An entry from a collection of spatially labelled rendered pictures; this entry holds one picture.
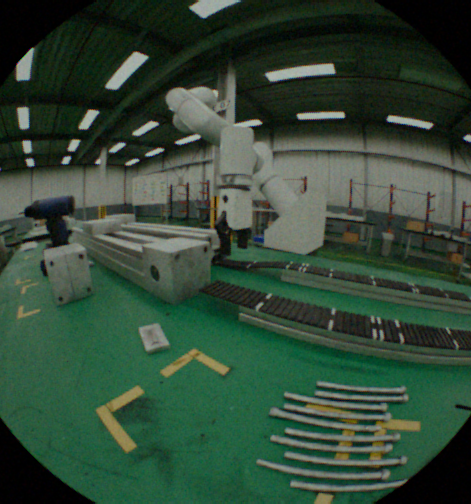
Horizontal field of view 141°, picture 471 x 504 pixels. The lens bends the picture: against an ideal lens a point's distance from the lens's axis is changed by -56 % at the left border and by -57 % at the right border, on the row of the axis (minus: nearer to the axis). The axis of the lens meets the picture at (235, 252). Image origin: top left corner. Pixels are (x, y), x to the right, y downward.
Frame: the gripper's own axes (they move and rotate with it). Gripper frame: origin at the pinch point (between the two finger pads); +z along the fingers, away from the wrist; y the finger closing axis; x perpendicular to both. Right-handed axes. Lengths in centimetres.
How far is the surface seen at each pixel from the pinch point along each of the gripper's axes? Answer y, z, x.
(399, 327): -18.4, 2.0, -37.4
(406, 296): -2.1, 3.7, -43.9
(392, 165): 738, -215, -227
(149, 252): -24.1, -3.1, 2.9
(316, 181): 752, -121, 87
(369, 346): -20.5, 4.4, -33.5
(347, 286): -1.4, 4.1, -29.6
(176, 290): -23.4, 2.7, -3.2
